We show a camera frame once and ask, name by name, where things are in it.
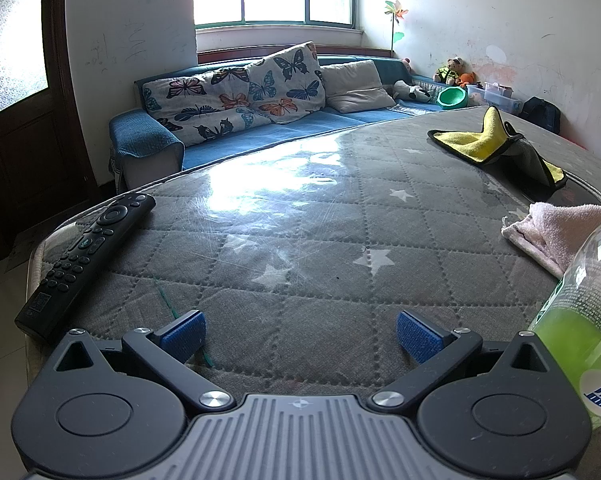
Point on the colourful pinwheel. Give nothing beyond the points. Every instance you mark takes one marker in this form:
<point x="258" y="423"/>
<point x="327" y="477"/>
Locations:
<point x="395" y="11"/>

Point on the brown teddy bear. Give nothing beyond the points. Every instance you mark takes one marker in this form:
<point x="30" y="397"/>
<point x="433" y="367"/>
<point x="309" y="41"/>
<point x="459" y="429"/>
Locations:
<point x="450" y="71"/>

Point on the black backpack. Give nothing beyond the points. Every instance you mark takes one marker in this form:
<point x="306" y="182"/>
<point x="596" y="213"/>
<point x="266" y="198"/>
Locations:
<point x="540" y="115"/>

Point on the yellow and grey cloth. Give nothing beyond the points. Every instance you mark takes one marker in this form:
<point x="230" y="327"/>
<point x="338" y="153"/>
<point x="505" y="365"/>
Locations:
<point x="475" y="145"/>

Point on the black and white plush toy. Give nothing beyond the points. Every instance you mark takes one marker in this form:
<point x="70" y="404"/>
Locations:
<point x="410" y="92"/>

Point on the clear green soap pump bottle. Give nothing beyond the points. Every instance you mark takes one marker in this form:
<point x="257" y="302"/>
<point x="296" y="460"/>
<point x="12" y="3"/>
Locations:
<point x="570" y="340"/>

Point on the blue sofa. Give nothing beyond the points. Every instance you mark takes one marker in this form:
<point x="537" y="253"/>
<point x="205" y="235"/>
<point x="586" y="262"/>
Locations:
<point x="145" y="132"/>

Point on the black remote control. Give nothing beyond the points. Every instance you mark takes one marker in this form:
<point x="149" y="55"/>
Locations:
<point x="80" y="255"/>

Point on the pink plush toy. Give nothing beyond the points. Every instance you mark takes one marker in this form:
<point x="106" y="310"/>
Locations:
<point x="406" y="64"/>

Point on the dark wooden door frosted glass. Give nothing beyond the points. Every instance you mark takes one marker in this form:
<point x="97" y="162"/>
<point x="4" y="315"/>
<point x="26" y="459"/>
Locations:
<point x="30" y="150"/>

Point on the beige pillow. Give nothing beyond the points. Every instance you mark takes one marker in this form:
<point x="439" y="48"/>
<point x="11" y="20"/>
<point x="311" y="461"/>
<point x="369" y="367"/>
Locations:
<point x="355" y="85"/>

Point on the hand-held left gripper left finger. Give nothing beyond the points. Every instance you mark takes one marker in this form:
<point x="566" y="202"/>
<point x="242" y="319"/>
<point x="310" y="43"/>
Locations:
<point x="183" y="332"/>

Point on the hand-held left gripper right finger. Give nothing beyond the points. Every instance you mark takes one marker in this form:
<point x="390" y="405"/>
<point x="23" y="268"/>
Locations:
<point x="420" y="335"/>

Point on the pink terry towel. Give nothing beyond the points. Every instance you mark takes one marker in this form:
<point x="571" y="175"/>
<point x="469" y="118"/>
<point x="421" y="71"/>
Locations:
<point x="555" y="235"/>

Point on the orange plush toy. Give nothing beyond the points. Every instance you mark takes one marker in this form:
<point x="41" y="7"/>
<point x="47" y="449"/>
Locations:
<point x="466" y="79"/>

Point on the green plastic basin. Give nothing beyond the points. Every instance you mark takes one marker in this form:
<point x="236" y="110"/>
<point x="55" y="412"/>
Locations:
<point x="453" y="97"/>

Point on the butterfly print pillow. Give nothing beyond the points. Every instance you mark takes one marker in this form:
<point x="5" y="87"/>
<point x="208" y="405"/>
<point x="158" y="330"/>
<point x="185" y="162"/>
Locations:
<point x="230" y="100"/>

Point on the clear plastic storage box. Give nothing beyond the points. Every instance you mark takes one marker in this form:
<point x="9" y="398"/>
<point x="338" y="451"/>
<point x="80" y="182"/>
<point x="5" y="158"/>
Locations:
<point x="503" y="100"/>

